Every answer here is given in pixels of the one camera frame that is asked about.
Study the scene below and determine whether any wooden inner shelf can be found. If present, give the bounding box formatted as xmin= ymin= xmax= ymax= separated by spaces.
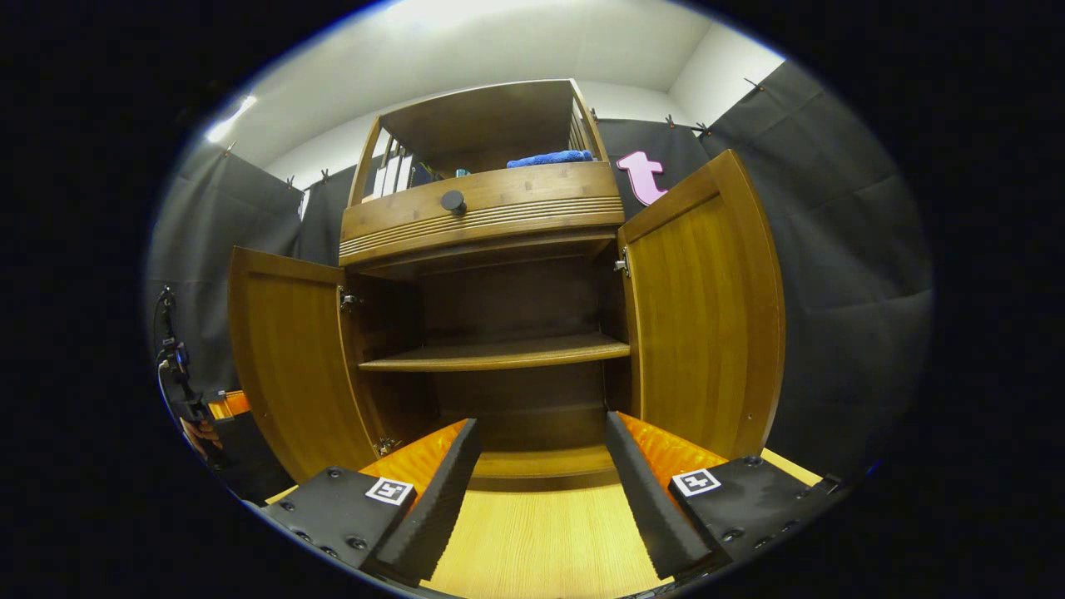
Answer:
xmin=358 ymin=333 xmax=632 ymax=373

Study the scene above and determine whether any blue towel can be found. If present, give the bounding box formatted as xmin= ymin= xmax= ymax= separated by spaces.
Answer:
xmin=507 ymin=150 xmax=594 ymax=169

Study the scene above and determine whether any wooden double-door shoe cabinet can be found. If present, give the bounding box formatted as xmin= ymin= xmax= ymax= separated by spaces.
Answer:
xmin=337 ymin=79 xmax=633 ymax=492

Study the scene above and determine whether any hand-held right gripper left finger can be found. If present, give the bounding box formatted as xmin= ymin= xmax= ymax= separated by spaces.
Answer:
xmin=262 ymin=418 xmax=482 ymax=587

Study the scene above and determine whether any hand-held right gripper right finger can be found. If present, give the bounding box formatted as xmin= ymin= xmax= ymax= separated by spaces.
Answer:
xmin=605 ymin=411 xmax=845 ymax=581

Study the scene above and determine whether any wooden cabinet door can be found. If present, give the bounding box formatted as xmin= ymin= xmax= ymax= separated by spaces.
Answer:
xmin=617 ymin=150 xmax=787 ymax=461
xmin=227 ymin=246 xmax=388 ymax=483

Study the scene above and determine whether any black backdrop cloth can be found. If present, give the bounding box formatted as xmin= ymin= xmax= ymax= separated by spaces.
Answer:
xmin=146 ymin=58 xmax=933 ymax=500

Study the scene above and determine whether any ribbed wooden drawer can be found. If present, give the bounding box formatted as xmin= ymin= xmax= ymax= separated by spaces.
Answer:
xmin=339 ymin=161 xmax=625 ymax=267

